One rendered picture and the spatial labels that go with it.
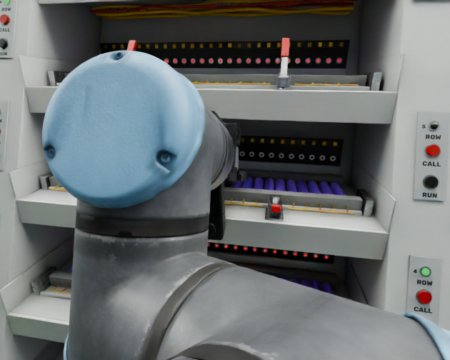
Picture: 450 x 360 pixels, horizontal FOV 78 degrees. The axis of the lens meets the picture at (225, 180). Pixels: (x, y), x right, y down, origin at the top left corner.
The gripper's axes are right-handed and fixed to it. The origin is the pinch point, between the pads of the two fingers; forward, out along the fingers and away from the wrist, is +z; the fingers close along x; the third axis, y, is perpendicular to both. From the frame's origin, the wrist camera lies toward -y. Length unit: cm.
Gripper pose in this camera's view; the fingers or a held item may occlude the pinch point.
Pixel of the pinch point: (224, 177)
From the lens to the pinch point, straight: 50.8
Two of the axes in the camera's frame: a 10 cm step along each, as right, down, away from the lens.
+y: 0.7, -10.0, 0.1
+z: 1.7, 0.2, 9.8
